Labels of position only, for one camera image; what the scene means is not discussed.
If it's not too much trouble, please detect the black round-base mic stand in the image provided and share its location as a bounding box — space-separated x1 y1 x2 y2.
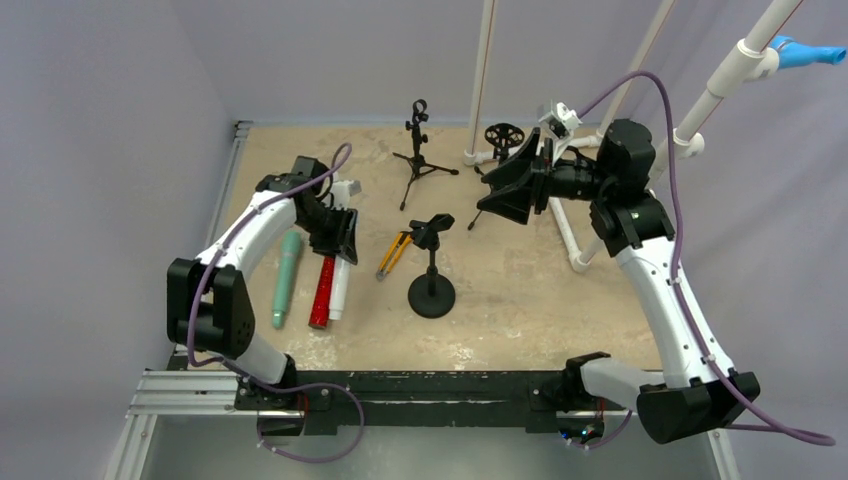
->
407 213 456 319

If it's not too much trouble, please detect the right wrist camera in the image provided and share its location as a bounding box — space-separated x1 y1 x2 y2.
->
537 101 582 160

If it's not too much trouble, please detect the blue pipe fitting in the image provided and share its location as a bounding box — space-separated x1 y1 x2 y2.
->
769 35 847 70

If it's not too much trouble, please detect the red glitter microphone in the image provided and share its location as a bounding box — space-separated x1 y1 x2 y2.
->
308 256 335 330

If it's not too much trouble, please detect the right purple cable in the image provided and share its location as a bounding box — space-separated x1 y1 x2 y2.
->
576 70 836 448

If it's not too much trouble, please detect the yellow utility knife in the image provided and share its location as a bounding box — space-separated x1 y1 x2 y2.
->
376 231 412 281

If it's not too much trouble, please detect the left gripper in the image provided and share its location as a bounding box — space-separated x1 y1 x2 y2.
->
297 204 356 265

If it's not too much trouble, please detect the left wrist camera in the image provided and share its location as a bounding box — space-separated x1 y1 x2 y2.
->
327 180 362 209

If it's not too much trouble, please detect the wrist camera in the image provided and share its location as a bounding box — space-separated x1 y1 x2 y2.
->
537 101 582 160
327 180 362 209

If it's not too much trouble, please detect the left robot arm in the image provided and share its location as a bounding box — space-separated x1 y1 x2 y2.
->
166 156 361 409

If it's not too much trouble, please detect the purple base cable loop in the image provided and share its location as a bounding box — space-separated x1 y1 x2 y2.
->
256 382 367 466

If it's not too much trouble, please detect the grey white microphone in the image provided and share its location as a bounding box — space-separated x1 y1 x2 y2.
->
328 256 351 321

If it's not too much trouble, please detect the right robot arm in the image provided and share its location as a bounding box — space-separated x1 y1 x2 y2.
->
477 119 760 444

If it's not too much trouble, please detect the black tripod shockmount stand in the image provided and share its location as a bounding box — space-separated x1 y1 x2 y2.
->
466 123 526 232

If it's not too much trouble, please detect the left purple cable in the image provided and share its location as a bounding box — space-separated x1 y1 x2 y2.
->
185 142 354 389

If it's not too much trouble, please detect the black tripod mic stand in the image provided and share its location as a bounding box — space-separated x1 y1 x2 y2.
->
392 99 459 211

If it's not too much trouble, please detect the white PVC pipe frame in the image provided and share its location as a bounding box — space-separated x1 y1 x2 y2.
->
462 0 806 274

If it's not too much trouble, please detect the mint green microphone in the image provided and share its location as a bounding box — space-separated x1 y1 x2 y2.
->
271 230 303 329

